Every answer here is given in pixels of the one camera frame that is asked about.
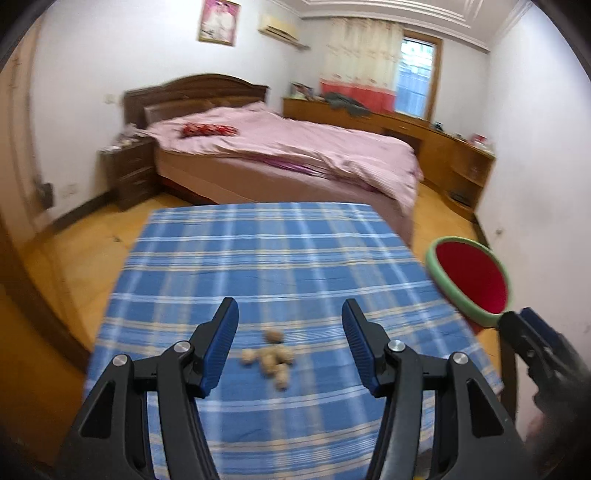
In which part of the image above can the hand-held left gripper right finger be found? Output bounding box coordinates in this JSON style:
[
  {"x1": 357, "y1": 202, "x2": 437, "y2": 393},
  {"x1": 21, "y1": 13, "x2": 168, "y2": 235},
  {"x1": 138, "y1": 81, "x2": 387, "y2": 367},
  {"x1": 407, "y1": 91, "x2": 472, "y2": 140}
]
[{"x1": 341, "y1": 298, "x2": 527, "y2": 480}]

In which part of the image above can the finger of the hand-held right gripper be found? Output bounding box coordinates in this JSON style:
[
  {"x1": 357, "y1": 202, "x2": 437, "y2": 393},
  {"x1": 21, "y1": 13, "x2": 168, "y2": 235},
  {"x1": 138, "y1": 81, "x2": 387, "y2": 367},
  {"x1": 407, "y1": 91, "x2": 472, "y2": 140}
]
[
  {"x1": 499, "y1": 312, "x2": 591, "y2": 416},
  {"x1": 521, "y1": 307, "x2": 587, "y2": 365}
]

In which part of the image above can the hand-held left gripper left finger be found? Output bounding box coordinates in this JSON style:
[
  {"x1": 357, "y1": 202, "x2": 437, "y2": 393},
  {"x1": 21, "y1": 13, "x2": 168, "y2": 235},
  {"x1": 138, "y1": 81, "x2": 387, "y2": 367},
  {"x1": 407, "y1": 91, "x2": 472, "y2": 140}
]
[{"x1": 55, "y1": 296, "x2": 240, "y2": 480}]

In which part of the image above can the red bin with green rim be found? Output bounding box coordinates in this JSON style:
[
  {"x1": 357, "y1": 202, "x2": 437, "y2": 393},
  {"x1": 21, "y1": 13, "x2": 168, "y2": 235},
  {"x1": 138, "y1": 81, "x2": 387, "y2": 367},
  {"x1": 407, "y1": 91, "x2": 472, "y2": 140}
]
[{"x1": 425, "y1": 237, "x2": 512, "y2": 328}]

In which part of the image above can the blue plaid tablecloth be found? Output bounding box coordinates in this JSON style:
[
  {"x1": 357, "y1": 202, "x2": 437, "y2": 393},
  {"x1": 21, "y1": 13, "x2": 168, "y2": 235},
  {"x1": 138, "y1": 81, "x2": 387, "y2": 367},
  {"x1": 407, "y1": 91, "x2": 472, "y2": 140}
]
[{"x1": 85, "y1": 202, "x2": 504, "y2": 480}]

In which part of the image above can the purple bed sheet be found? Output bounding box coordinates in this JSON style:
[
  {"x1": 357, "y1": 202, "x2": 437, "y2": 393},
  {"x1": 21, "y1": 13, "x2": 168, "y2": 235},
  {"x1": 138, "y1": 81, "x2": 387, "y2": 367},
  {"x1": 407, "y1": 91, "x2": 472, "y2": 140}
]
[{"x1": 259, "y1": 154, "x2": 333, "y2": 175}]

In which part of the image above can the light wooden cabinet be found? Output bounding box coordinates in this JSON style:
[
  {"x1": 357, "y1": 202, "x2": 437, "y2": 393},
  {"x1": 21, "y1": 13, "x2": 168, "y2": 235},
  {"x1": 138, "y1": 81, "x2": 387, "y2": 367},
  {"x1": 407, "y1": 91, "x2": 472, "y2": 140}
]
[{"x1": 283, "y1": 96, "x2": 496, "y2": 221}]

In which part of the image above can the dark wooden nightstand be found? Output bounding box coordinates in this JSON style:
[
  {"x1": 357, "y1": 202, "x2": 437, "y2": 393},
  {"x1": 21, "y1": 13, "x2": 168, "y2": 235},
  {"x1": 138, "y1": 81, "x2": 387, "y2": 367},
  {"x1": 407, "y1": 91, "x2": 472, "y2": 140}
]
[{"x1": 99, "y1": 137, "x2": 160, "y2": 210}]

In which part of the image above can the pink checked duvet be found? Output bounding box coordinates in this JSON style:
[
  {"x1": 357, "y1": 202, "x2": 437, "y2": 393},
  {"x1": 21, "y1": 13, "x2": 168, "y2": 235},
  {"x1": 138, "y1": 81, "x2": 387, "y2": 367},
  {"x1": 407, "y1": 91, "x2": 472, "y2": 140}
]
[{"x1": 147, "y1": 102, "x2": 423, "y2": 215}]

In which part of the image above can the red floral pillow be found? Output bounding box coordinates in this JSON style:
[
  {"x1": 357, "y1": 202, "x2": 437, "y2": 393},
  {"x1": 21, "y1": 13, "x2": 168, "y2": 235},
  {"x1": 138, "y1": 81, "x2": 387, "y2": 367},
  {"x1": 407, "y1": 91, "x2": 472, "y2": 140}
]
[{"x1": 181, "y1": 122, "x2": 237, "y2": 138}]

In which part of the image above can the grey clutter pile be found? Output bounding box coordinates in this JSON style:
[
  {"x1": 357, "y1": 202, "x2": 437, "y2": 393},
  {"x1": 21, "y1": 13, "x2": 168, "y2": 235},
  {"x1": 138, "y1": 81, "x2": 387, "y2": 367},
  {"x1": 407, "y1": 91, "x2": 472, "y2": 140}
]
[{"x1": 108, "y1": 127, "x2": 148, "y2": 151}]

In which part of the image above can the grey clothes pile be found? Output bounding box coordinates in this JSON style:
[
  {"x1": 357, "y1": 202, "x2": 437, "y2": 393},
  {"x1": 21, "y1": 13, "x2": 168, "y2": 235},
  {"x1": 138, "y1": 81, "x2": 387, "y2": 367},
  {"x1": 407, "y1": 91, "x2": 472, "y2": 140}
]
[{"x1": 323, "y1": 91, "x2": 370, "y2": 116}]

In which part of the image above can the dark wooden bed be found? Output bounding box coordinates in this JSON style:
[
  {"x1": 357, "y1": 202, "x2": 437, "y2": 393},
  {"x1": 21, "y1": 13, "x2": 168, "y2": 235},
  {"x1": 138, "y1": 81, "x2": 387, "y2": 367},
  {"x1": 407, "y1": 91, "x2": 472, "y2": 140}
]
[{"x1": 122, "y1": 73, "x2": 423, "y2": 241}]

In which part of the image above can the barred window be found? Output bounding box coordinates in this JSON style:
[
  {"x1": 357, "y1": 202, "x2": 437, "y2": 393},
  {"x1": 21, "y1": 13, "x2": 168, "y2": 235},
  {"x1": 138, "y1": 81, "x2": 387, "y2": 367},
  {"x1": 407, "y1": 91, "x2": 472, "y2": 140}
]
[{"x1": 396, "y1": 31, "x2": 443, "y2": 120}]

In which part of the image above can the cream and red curtain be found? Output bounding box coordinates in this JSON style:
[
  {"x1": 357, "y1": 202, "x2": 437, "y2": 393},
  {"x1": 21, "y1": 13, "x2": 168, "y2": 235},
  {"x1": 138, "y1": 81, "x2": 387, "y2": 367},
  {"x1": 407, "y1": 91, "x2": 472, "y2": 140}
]
[{"x1": 320, "y1": 17, "x2": 403, "y2": 114}]

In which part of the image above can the white air conditioner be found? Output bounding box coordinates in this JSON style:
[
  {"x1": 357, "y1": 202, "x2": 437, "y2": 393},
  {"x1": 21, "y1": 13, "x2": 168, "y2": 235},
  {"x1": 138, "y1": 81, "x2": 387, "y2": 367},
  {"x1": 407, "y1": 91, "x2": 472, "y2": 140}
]
[{"x1": 257, "y1": 13, "x2": 311, "y2": 49}]

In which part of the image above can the framed wall photo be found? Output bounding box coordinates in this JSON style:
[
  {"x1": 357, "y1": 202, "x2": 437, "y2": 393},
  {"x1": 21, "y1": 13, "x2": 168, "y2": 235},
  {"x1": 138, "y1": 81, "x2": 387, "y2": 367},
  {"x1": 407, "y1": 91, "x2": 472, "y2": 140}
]
[{"x1": 198, "y1": 0, "x2": 242, "y2": 46}]

